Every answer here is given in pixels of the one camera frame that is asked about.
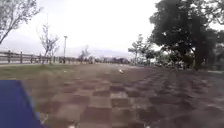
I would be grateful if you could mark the grass strip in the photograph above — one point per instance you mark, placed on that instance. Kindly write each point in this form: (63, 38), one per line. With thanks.
(30, 70)

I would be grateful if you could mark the group of dark trees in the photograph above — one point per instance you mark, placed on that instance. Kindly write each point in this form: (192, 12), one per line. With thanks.
(186, 30)

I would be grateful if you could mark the small white object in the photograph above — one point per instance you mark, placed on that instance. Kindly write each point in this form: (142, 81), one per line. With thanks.
(121, 71)

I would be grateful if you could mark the checkered paved path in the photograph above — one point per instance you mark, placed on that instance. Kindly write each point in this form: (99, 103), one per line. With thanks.
(133, 96)

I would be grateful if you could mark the small conifer tree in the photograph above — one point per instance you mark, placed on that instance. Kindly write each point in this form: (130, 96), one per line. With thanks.
(137, 46)

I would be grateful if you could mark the small bare tree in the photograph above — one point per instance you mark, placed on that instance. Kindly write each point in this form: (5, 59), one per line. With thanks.
(84, 55)
(49, 43)

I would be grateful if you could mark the lamp pole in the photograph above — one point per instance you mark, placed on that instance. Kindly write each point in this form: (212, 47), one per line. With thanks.
(65, 50)

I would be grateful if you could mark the wooden fence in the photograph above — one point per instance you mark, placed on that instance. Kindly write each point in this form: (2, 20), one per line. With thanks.
(20, 57)

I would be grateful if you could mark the robot's own part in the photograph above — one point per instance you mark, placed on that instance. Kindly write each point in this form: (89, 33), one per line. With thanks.
(71, 126)
(147, 126)

